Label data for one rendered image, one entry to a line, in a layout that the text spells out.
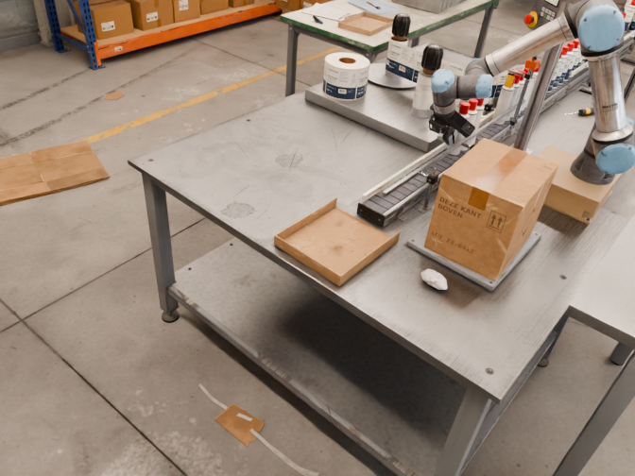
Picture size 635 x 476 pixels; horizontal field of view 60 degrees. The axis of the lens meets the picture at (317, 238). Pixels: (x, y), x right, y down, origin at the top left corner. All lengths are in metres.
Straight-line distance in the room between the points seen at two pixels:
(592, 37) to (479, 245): 0.67
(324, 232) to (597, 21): 0.99
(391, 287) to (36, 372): 1.57
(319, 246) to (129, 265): 1.45
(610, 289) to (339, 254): 0.82
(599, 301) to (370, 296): 0.68
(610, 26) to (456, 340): 0.98
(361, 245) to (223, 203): 0.49
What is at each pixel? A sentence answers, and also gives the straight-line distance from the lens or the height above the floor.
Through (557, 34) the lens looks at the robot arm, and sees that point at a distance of 2.00.
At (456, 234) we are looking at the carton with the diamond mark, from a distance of 1.67.
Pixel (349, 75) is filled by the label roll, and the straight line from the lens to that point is 2.49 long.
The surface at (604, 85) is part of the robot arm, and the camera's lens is 1.93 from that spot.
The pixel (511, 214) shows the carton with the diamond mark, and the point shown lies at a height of 1.08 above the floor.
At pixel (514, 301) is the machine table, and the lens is 1.69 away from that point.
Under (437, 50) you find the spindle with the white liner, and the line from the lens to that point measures 2.38.
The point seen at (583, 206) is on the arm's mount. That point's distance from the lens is 2.12.
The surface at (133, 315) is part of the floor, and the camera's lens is 2.69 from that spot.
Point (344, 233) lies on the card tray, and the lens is 1.77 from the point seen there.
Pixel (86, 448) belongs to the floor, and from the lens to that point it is 2.31.
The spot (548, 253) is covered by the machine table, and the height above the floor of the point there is 0.83.
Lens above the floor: 1.91
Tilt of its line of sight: 38 degrees down
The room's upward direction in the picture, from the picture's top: 6 degrees clockwise
